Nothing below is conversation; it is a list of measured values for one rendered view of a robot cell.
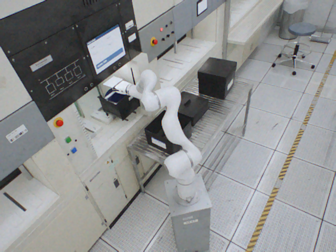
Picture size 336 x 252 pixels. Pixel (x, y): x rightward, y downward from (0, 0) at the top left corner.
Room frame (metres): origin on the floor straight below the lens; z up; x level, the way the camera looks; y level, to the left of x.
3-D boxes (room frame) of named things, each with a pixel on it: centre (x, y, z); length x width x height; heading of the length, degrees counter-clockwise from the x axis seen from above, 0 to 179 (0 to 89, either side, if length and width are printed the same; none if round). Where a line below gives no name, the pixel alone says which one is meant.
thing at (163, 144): (1.47, -0.02, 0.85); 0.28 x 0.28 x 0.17; 48
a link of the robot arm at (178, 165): (0.93, -0.05, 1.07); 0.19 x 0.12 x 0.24; 112
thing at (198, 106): (1.79, -0.23, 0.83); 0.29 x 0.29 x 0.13; 49
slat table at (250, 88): (1.78, -0.30, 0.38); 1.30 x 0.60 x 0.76; 140
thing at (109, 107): (1.67, 0.33, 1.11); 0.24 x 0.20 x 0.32; 140
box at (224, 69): (2.08, -0.57, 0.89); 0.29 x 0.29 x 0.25; 54
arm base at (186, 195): (0.94, -0.08, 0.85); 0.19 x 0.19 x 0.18
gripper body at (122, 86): (1.60, 0.25, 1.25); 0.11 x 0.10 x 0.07; 50
